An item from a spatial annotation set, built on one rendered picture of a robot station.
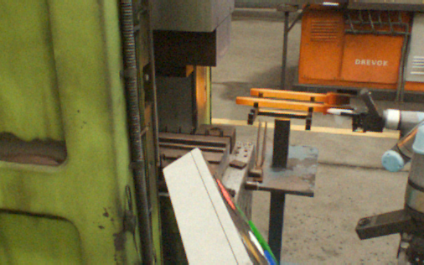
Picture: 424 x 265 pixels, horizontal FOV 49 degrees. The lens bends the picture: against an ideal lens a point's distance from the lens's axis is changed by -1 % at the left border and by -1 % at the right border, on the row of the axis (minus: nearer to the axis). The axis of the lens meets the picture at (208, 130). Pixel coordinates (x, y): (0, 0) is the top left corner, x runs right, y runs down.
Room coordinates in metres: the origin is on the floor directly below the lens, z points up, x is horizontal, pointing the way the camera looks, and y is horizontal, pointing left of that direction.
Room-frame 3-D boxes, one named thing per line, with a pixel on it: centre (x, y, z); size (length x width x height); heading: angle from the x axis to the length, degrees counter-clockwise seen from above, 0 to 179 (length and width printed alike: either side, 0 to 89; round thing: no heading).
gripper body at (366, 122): (1.63, -0.60, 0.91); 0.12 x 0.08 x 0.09; 73
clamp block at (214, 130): (1.39, -0.02, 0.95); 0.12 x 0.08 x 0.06; 77
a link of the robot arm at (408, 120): (1.58, -0.75, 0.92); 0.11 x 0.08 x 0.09; 73
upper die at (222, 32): (1.25, 0.16, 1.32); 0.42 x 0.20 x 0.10; 77
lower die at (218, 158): (1.25, 0.16, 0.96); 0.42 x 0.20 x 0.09; 77
